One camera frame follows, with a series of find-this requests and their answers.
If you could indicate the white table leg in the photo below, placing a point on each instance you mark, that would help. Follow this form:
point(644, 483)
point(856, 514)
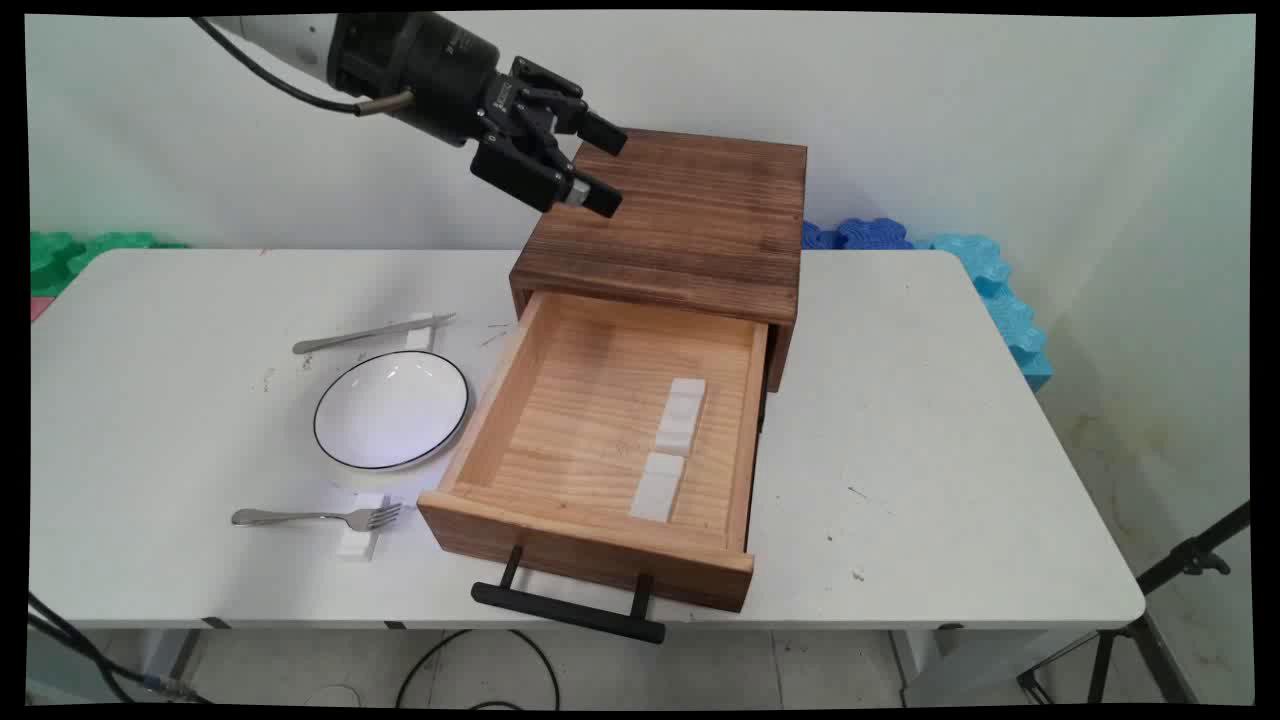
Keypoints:
point(165, 648)
point(930, 670)

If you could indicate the green foam mat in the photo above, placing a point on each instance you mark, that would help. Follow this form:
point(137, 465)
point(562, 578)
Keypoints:
point(55, 260)

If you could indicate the black tripod stand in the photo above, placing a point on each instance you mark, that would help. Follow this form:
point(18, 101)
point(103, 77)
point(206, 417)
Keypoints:
point(1190, 557)

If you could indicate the pink foam mat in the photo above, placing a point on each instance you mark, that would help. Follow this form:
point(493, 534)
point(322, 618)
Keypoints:
point(38, 308)

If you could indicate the white ceramic cutlery rest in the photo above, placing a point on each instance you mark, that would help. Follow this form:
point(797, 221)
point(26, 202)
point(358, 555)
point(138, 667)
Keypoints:
point(418, 340)
point(358, 545)
point(680, 420)
point(657, 495)

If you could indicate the silver serrated table knife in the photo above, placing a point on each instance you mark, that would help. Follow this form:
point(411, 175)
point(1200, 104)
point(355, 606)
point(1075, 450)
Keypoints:
point(350, 337)

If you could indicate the light blue foam mat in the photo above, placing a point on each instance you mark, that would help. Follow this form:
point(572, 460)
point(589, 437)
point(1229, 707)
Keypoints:
point(1000, 300)

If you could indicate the silver metal fork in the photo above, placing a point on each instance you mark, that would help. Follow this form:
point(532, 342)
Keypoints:
point(300, 517)

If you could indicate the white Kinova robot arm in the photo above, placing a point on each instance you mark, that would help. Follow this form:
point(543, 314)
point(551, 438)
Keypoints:
point(290, 40)

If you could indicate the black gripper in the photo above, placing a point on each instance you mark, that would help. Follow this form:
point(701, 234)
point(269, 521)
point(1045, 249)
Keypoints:
point(420, 70)

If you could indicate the white plate with black rim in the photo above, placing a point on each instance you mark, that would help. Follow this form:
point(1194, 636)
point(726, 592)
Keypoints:
point(390, 410)

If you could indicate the dark brown wooden cabinet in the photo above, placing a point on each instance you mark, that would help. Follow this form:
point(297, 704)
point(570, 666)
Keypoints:
point(680, 210)

